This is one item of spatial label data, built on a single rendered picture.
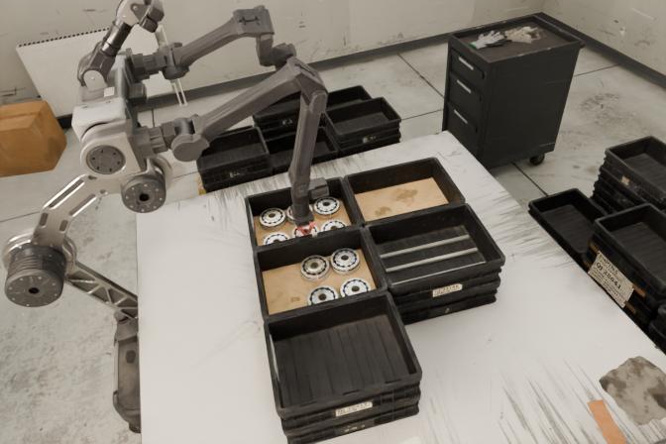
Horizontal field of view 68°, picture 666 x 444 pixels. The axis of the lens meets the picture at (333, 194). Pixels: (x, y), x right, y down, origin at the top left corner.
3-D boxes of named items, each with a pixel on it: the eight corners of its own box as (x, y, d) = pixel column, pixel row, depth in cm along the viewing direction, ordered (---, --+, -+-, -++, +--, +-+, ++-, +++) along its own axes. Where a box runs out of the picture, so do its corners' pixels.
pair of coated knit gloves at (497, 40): (477, 52, 286) (478, 47, 284) (461, 40, 300) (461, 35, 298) (514, 43, 291) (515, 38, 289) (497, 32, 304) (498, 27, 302)
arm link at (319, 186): (288, 167, 165) (296, 186, 160) (321, 160, 168) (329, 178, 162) (291, 190, 175) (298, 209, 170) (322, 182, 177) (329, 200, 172)
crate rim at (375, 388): (277, 420, 127) (276, 415, 125) (263, 325, 149) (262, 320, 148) (424, 381, 132) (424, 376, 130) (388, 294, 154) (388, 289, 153)
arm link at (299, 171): (299, 70, 137) (311, 94, 130) (319, 69, 139) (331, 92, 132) (284, 175, 168) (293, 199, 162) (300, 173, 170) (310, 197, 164)
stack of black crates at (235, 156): (217, 230, 294) (197, 170, 265) (210, 199, 316) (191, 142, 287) (281, 212, 302) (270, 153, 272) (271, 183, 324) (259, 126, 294)
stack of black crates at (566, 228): (618, 268, 249) (632, 236, 234) (567, 285, 243) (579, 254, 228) (566, 218, 278) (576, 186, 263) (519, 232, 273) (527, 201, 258)
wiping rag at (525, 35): (514, 47, 287) (515, 42, 284) (494, 34, 303) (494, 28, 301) (556, 37, 292) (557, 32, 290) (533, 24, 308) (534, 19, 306)
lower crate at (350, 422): (288, 453, 140) (282, 434, 132) (274, 361, 163) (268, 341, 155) (421, 416, 145) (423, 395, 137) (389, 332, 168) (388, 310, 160)
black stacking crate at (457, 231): (389, 311, 161) (389, 289, 153) (364, 248, 183) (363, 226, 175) (501, 283, 165) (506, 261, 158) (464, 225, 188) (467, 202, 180)
